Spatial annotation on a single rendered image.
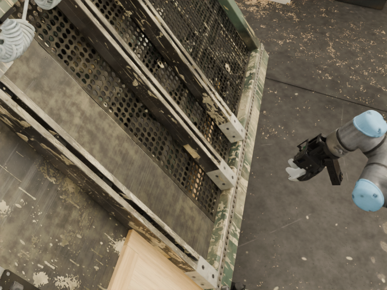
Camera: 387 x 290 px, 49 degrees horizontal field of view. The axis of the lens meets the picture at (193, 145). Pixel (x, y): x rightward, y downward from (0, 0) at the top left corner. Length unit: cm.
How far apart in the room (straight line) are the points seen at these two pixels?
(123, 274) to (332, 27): 391
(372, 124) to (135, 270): 79
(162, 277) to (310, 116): 246
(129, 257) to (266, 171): 194
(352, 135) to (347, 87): 286
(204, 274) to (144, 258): 26
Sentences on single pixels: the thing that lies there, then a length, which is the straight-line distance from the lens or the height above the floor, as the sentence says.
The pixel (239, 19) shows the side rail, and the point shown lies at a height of 108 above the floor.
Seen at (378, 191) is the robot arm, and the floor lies 158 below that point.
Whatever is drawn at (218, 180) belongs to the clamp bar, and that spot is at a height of 95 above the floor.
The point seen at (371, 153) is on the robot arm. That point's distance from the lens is 122.
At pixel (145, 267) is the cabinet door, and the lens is 139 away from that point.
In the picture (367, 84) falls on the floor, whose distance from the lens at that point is 417.
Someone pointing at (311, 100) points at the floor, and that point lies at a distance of 378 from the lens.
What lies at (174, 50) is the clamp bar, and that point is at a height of 136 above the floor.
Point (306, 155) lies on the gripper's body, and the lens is 128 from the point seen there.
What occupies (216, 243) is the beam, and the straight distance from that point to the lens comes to 170.
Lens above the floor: 238
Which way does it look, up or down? 48 degrees down
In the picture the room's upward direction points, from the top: 6 degrees clockwise
